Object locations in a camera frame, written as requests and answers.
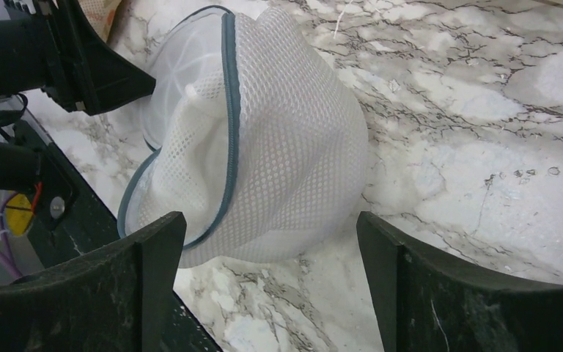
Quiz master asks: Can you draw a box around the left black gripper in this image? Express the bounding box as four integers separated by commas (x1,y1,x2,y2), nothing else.
0,1,156,116

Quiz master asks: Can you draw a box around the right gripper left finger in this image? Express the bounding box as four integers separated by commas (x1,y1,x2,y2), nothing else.
0,212,186,351

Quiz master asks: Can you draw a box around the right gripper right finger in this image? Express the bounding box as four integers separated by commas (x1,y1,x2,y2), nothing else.
356,212,563,351

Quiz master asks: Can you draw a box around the white mesh laundry bag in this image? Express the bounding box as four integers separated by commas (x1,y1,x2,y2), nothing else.
117,6,369,268

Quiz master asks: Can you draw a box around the floral beige laundry bag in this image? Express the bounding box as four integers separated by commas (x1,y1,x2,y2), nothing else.
78,0,122,43

